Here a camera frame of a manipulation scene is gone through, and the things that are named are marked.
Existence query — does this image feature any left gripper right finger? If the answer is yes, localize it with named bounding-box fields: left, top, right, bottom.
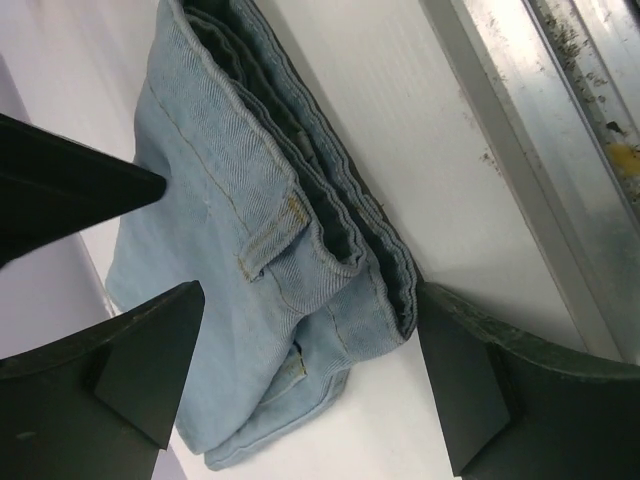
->
left=417, top=283, right=639, bottom=479

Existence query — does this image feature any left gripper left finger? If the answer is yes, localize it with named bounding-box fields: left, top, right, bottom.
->
left=1, top=281, right=205, bottom=479

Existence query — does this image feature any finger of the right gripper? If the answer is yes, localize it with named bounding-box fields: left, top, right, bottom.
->
left=1, top=115, right=167, bottom=266

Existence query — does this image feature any light blue denim skirt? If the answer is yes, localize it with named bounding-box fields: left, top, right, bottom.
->
left=106, top=1, right=419, bottom=471

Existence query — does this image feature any aluminium extrusion frame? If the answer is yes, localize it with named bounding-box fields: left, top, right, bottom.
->
left=422, top=1, right=639, bottom=364

